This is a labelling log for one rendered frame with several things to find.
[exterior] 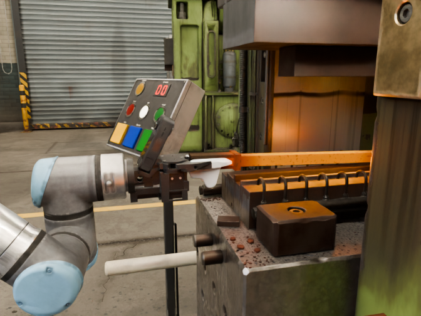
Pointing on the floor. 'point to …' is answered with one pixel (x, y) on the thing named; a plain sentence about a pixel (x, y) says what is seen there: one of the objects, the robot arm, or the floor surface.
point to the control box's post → (169, 253)
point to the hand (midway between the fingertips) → (224, 158)
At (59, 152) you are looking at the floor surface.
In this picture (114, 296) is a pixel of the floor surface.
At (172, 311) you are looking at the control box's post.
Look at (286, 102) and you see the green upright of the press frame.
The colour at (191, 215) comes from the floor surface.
